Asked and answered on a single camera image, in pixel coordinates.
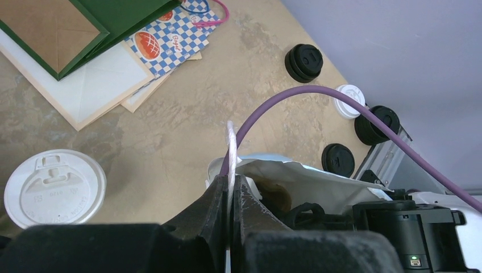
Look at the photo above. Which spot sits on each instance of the checkered patterned paper bag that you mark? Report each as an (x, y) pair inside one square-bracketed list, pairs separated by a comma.
[(172, 38)]

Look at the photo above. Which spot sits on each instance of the green paper bag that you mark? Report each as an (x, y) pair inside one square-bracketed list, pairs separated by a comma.
[(121, 19)]

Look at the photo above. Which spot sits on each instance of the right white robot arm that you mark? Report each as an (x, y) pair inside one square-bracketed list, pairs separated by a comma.
[(469, 234)]

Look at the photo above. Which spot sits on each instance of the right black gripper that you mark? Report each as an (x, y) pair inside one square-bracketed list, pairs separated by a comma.
[(423, 235)]

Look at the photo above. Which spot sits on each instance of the light blue paper bag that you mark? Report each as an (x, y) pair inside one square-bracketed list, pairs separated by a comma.
[(334, 193)]

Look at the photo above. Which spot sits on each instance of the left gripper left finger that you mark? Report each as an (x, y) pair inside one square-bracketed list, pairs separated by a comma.
[(192, 241)]

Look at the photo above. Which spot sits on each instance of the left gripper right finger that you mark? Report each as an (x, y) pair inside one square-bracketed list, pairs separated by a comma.
[(262, 243)]

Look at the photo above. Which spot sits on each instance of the cream paper bag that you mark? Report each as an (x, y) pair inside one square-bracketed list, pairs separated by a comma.
[(92, 90)]

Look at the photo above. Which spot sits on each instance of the black cup lid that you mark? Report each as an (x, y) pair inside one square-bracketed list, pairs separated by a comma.
[(304, 63), (338, 159)]

